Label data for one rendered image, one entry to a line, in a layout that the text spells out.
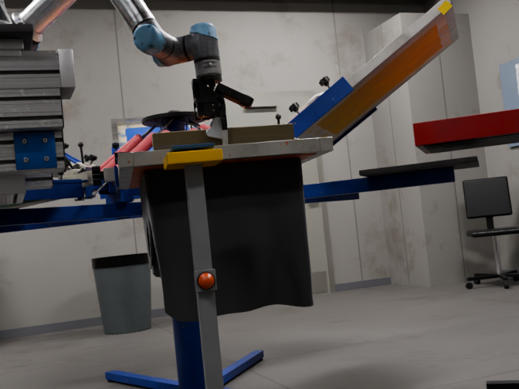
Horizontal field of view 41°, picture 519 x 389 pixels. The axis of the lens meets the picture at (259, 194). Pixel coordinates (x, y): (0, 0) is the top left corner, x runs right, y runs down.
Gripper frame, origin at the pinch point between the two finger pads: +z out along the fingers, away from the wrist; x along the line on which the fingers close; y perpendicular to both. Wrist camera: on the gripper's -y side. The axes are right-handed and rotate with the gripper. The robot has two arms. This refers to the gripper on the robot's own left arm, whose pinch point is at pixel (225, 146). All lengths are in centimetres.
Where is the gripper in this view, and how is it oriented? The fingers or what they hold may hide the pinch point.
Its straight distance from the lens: 198.9
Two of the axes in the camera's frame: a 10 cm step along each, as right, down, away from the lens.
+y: -9.7, 1.2, -2.1
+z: 1.3, 9.9, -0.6
